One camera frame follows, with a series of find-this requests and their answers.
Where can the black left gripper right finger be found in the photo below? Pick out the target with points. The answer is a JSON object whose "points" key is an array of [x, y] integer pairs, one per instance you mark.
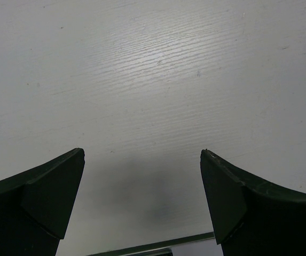
{"points": [[250, 215]]}

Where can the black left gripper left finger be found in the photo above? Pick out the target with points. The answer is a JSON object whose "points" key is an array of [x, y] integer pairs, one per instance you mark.
{"points": [[36, 205]]}

